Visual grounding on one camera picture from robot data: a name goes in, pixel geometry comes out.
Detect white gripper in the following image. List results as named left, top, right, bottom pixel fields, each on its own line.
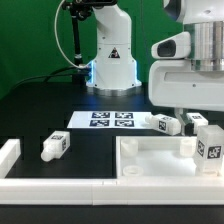
left=148, top=60, right=224, bottom=135

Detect white square tabletop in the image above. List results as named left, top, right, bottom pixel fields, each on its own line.
left=116, top=136, right=221, bottom=177

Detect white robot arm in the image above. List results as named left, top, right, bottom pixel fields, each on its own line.
left=87, top=0, right=224, bottom=120

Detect white marker sheet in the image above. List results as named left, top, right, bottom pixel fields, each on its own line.
left=68, top=111, right=153, bottom=129

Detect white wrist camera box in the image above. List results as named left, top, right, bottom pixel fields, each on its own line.
left=151, top=32, right=191, bottom=59

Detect white U-shaped fence frame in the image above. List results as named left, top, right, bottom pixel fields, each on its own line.
left=0, top=139, right=224, bottom=205

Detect white cable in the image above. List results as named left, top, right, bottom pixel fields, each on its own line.
left=54, top=0, right=91, bottom=70

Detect black cables on table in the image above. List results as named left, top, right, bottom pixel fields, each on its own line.
left=6, top=66, right=91, bottom=96

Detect black camera stand pole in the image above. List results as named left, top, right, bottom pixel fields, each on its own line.
left=62, top=1, right=89, bottom=86

